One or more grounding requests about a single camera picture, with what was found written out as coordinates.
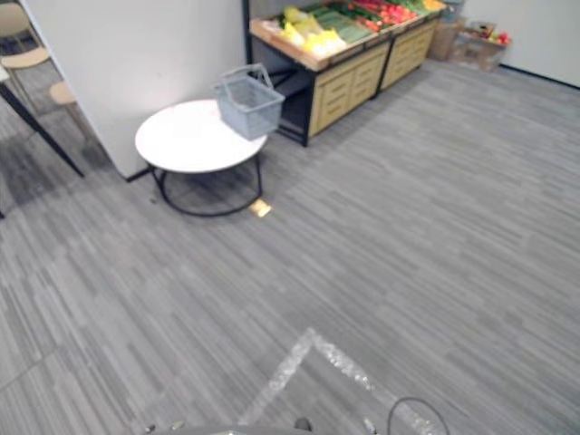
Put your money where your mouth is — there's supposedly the grey plastic shopping basket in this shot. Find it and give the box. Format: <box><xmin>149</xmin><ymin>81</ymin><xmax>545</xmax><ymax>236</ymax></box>
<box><xmin>213</xmin><ymin>63</ymin><xmax>286</xmax><ymax>141</ymax></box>

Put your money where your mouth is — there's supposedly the grey plastic storage basket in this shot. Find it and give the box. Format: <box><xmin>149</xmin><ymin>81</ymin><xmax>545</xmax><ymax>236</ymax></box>
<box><xmin>440</xmin><ymin>0</ymin><xmax>467</xmax><ymax>24</ymax></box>

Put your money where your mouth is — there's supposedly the yellow floor sticker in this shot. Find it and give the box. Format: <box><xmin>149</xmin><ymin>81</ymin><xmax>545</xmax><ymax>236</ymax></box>
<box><xmin>247</xmin><ymin>198</ymin><xmax>274</xmax><ymax>218</ymax></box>

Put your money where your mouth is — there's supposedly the wooden produce stand with drawers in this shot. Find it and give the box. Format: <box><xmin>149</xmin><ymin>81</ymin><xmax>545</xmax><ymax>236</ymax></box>
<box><xmin>374</xmin><ymin>0</ymin><xmax>449</xmax><ymax>92</ymax></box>
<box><xmin>249</xmin><ymin>7</ymin><xmax>394</xmax><ymax>149</ymax></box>

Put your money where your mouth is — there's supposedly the silver floor tape mark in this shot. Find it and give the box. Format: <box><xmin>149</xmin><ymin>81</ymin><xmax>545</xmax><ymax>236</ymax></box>
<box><xmin>237</xmin><ymin>326</ymin><xmax>439</xmax><ymax>435</ymax></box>

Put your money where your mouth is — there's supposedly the yellow napa cabbage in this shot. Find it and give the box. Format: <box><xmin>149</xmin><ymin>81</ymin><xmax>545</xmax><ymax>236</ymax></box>
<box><xmin>283</xmin><ymin>5</ymin><xmax>318</xmax><ymax>24</ymax></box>
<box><xmin>303</xmin><ymin>27</ymin><xmax>348</xmax><ymax>58</ymax></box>
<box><xmin>278</xmin><ymin>21</ymin><xmax>321</xmax><ymax>46</ymax></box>

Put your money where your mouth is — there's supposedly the green cucumber pile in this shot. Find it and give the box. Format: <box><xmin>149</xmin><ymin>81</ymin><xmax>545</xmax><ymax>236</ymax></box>
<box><xmin>310</xmin><ymin>4</ymin><xmax>372</xmax><ymax>44</ymax></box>

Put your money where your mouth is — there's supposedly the red and green pepper pile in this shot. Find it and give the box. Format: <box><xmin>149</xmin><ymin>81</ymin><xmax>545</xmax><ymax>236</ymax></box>
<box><xmin>343</xmin><ymin>3</ymin><xmax>391</xmax><ymax>34</ymax></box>

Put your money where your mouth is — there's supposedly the red tomato pile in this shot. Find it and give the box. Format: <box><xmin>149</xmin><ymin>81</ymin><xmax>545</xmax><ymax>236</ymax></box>
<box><xmin>362</xmin><ymin>0</ymin><xmax>419</xmax><ymax>27</ymax></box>

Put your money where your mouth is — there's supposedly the tall brown cardboard box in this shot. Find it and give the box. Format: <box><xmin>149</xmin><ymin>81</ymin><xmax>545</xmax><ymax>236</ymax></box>
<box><xmin>427</xmin><ymin>16</ymin><xmax>469</xmax><ymax>62</ymax></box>

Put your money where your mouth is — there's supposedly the wide brown cardboard box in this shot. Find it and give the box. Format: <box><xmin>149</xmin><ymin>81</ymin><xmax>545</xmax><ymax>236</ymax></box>
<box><xmin>447</xmin><ymin>30</ymin><xmax>509</xmax><ymax>74</ymax></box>

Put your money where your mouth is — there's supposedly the beige chair with backrest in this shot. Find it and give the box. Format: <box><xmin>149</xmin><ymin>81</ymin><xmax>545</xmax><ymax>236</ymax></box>
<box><xmin>0</xmin><ymin>0</ymin><xmax>52</xmax><ymax>117</ymax></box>

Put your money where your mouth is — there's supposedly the round white table black frame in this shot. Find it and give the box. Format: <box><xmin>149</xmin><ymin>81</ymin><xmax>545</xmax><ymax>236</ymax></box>
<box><xmin>134</xmin><ymin>99</ymin><xmax>269</xmax><ymax>218</ymax></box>

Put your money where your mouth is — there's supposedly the black metal shelf post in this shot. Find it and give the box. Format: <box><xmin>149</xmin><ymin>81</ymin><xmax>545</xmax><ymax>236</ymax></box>
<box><xmin>241</xmin><ymin>0</ymin><xmax>254</xmax><ymax>65</ymax></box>

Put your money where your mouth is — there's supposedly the black cable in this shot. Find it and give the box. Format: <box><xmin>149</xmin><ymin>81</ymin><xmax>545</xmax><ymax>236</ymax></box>
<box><xmin>385</xmin><ymin>396</ymin><xmax>450</xmax><ymax>435</ymax></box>

